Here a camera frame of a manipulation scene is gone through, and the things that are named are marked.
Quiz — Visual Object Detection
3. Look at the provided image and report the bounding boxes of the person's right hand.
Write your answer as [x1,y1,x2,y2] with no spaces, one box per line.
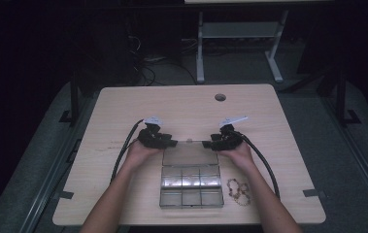
[218,140,256,173]

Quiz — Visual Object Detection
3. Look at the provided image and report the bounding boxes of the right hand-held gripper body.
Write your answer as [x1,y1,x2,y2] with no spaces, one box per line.
[211,115,249,151]

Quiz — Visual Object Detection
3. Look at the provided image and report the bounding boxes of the person's left hand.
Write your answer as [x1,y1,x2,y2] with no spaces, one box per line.
[124,139,165,173]

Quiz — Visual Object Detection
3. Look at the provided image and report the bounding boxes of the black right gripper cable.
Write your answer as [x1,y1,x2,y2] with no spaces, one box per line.
[234,129,282,200]

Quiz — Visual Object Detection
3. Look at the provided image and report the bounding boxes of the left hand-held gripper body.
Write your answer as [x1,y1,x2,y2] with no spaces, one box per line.
[138,116,173,150]

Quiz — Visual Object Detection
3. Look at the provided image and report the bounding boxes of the tangled floor cables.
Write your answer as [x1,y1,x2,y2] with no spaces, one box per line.
[126,33,199,87]

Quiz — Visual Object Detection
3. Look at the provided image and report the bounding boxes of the clear plastic compartment box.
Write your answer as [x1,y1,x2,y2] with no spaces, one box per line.
[158,139,225,210]

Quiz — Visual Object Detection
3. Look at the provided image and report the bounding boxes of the black tape strip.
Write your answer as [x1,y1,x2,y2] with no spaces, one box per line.
[50,190,75,201]
[302,188,327,199]

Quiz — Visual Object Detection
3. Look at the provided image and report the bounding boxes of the metal floor rail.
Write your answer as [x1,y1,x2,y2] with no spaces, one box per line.
[17,96,90,233]
[320,95,368,215]

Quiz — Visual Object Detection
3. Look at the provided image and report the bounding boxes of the white metal stand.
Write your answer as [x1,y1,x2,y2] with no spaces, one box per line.
[196,9,289,84]

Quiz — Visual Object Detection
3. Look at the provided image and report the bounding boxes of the black metal post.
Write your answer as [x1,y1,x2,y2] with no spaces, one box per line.
[58,69,81,126]
[335,64,362,126]

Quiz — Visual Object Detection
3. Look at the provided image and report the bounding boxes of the brown beaded bracelet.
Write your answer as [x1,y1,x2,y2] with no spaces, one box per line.
[226,178,251,208]

